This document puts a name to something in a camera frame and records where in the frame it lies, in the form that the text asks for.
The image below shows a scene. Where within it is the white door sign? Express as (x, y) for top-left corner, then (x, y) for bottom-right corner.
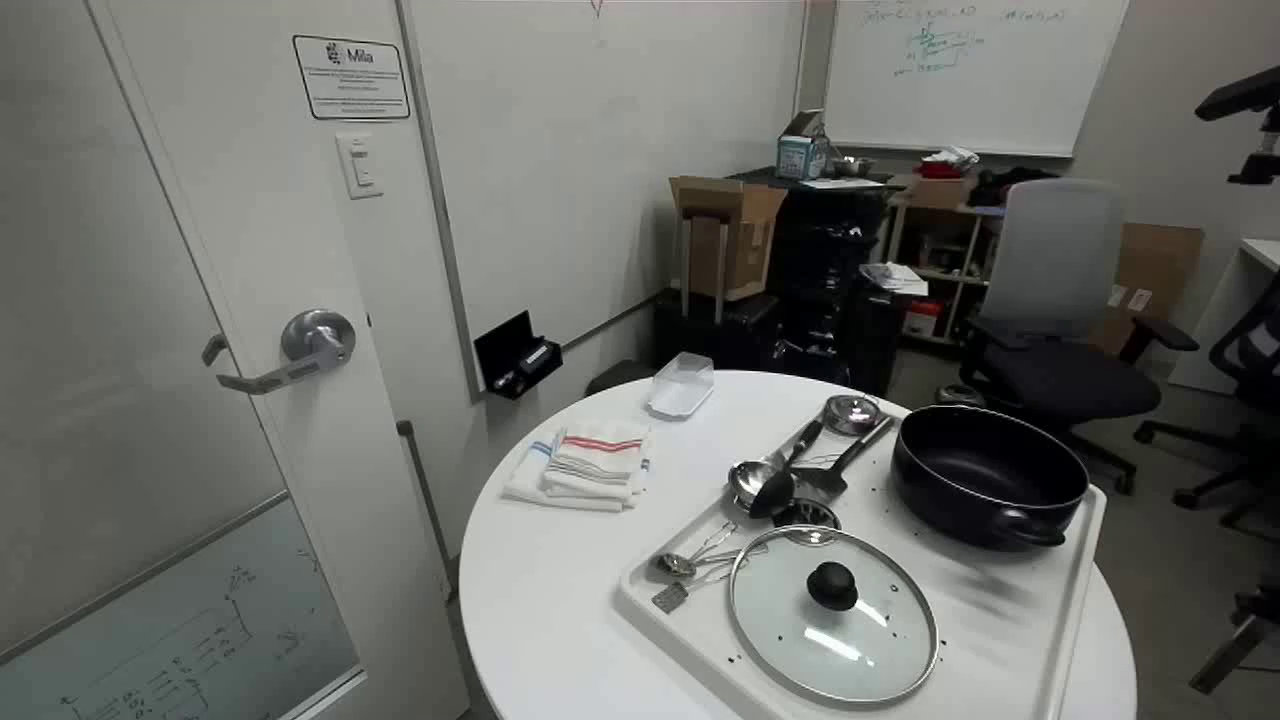
(289, 33), (416, 122)

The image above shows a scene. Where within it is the white paper stack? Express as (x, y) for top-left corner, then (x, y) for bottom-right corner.
(857, 260), (931, 305)

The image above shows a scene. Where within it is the framed whiteboard with writing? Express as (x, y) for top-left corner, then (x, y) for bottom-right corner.
(821, 0), (1132, 161)

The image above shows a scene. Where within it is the white light switch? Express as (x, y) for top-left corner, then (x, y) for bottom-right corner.
(333, 132), (389, 204)

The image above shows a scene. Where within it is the round steel strainer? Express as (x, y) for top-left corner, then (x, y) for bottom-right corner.
(816, 390), (888, 440)

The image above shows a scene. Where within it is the black marker holder box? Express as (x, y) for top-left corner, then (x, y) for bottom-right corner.
(471, 306), (566, 402)

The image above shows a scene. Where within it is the open cardboard box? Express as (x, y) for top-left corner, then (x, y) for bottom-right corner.
(669, 170), (793, 305)

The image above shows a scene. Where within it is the black office chair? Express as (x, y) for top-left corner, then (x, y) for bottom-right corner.
(1132, 271), (1280, 536)

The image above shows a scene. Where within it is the clear plastic container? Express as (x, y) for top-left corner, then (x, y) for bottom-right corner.
(644, 346), (719, 422)

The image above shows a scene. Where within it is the wooden open shelf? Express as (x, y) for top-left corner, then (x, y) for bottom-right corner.
(874, 170), (1006, 350)

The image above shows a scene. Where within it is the white plastic tray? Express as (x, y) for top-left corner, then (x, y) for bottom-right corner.
(608, 394), (1112, 720)

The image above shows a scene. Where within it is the tall black cabinet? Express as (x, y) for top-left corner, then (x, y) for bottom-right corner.
(767, 175), (897, 390)

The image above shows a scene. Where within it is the black plastic spoon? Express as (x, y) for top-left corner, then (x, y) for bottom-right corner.
(746, 469), (800, 522)

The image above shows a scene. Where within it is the steel ladle with black handle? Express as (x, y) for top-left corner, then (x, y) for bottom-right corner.
(719, 406), (834, 510)

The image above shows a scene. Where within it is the grey office chair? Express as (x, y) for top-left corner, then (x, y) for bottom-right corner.
(956, 175), (1203, 496)

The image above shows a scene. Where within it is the white door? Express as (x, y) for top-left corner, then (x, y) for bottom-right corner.
(85, 0), (471, 720)

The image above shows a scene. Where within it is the low black case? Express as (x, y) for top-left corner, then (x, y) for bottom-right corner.
(650, 291), (783, 370)

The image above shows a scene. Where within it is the black pot with handles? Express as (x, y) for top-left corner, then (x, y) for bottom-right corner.
(888, 402), (1097, 553)

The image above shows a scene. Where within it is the flat cardboard box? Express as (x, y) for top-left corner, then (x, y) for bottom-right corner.
(1091, 220), (1208, 359)

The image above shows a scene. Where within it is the red white item pile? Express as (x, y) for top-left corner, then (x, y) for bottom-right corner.
(916, 145), (985, 184)

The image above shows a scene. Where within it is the black slotted spatula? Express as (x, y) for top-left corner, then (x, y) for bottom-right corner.
(776, 413), (902, 533)

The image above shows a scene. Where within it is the glass lid with black knob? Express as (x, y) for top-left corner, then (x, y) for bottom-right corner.
(723, 518), (944, 712)

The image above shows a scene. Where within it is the silver door handle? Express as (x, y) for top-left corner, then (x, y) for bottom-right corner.
(199, 306), (358, 398)

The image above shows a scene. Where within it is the teal tissue box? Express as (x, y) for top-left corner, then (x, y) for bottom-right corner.
(776, 109), (834, 184)

